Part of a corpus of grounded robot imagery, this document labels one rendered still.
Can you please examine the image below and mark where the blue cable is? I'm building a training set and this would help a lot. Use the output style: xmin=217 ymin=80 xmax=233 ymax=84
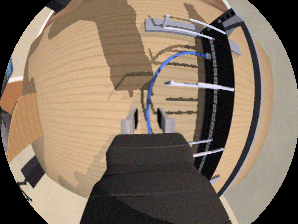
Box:
xmin=146 ymin=51 xmax=200 ymax=134

